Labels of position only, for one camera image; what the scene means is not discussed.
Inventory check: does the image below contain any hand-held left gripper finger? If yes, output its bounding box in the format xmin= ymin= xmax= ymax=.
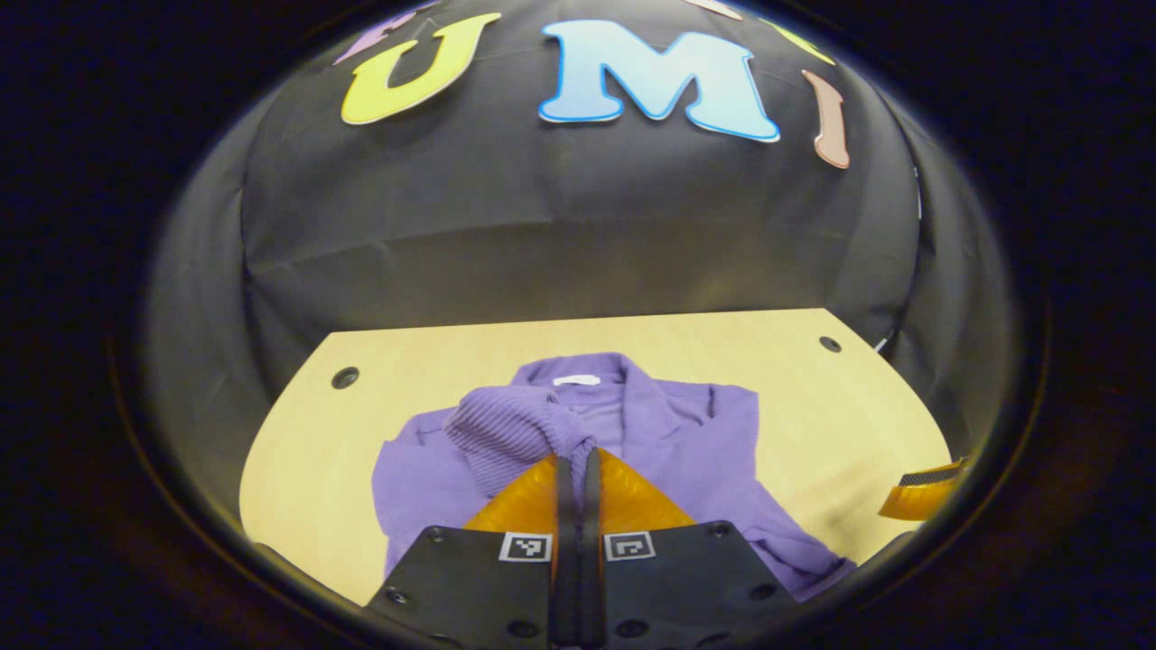
xmin=366 ymin=451 xmax=579 ymax=648
xmin=578 ymin=447 xmax=801 ymax=648

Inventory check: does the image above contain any purple knit cardigan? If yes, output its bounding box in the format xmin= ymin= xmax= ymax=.
xmin=371 ymin=351 xmax=858 ymax=605

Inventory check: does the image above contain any black backdrop cloth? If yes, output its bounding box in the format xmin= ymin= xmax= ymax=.
xmin=144 ymin=0 xmax=1018 ymax=506

